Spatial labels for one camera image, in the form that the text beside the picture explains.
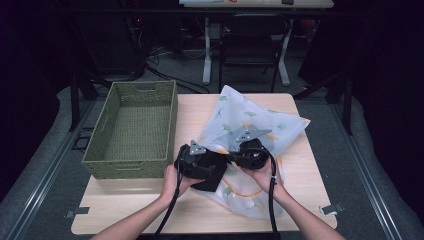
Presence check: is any white leaf print mesh bag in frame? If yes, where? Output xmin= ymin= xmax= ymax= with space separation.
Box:
xmin=195 ymin=84 xmax=312 ymax=221

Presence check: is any person's right hand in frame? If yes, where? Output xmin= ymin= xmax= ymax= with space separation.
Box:
xmin=239 ymin=156 xmax=285 ymax=198

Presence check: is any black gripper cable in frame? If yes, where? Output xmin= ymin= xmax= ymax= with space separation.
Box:
xmin=267 ymin=153 xmax=282 ymax=240
xmin=152 ymin=148 xmax=185 ymax=240

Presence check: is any person's left hand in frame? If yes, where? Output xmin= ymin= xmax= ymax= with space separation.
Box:
xmin=160 ymin=164 xmax=205 ymax=205

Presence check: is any green woven basket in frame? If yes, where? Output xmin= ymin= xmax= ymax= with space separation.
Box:
xmin=81 ymin=79 xmax=180 ymax=180

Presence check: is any metal floor rail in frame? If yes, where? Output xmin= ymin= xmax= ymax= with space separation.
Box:
xmin=329 ymin=99 xmax=406 ymax=240
xmin=5 ymin=99 xmax=98 ymax=240

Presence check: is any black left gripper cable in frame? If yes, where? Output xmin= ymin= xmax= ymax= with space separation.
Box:
xmin=152 ymin=148 xmax=185 ymax=240

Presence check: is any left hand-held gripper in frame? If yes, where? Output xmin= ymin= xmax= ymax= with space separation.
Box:
xmin=173 ymin=139 xmax=221 ymax=180

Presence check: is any black floor cable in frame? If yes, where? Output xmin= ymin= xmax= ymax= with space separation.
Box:
xmin=145 ymin=46 xmax=212 ymax=95

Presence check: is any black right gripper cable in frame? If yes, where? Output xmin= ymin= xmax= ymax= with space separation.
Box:
xmin=267 ymin=153 xmax=282 ymax=240

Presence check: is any white desk with metal legs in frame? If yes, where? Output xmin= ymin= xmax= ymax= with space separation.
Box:
xmin=179 ymin=0 xmax=335 ymax=87

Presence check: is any grey table edge bracket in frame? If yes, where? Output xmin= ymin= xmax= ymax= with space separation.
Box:
xmin=64 ymin=206 xmax=91 ymax=219
xmin=318 ymin=202 xmax=345 ymax=216

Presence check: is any black metal stand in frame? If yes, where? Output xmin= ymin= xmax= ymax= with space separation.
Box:
xmin=293 ymin=71 xmax=355 ymax=136
xmin=67 ymin=70 xmax=101 ymax=132

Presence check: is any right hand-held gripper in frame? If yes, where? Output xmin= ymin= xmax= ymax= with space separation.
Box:
xmin=229 ymin=127 xmax=273 ymax=170

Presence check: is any black chair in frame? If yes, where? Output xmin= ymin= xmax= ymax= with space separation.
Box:
xmin=218 ymin=13 xmax=292 ymax=94

